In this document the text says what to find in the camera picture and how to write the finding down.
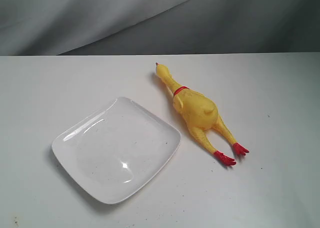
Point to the yellow rubber chicken toy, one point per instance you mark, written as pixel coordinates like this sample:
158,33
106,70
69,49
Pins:
200,114

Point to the white square plate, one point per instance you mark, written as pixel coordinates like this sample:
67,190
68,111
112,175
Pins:
117,150

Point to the grey backdrop cloth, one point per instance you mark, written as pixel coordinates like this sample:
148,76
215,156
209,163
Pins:
130,27

